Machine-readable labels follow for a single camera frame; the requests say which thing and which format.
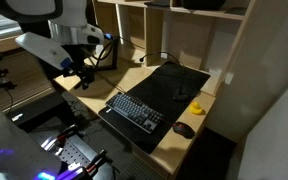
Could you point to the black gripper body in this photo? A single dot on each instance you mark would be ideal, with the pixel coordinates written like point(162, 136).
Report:
point(79, 58)

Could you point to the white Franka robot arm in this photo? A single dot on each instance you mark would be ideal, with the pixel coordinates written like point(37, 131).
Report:
point(70, 13)

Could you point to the black desk mat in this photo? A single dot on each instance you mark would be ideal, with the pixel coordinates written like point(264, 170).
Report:
point(170, 83)

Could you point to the wooden shelf unit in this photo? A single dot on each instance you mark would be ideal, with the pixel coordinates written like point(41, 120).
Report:
point(190, 40)

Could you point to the black monitor stand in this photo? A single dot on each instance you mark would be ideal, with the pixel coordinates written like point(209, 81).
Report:
point(115, 53)

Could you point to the black computer case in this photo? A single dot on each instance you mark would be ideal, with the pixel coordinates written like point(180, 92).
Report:
point(37, 110)

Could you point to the grey and black keyboard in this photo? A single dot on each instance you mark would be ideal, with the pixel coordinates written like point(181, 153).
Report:
point(134, 111)

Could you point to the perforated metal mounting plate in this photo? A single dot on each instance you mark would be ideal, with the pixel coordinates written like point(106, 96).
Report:
point(70, 153)

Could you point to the black and red mouse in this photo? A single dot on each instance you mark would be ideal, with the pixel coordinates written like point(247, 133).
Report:
point(184, 130)

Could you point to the yellow rubber duck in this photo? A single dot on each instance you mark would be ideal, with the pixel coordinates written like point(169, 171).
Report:
point(195, 108)

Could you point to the black bag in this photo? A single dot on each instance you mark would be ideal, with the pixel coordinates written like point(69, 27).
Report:
point(202, 3)

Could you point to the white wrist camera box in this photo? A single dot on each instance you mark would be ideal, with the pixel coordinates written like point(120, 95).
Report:
point(44, 50)

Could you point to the white wall outlet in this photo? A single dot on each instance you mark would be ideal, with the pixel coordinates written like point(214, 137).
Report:
point(164, 55)

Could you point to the wooden bed rail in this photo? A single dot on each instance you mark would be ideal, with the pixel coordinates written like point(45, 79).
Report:
point(0, 45)

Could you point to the white wall sticker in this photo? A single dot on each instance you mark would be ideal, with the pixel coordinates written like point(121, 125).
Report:
point(229, 78)

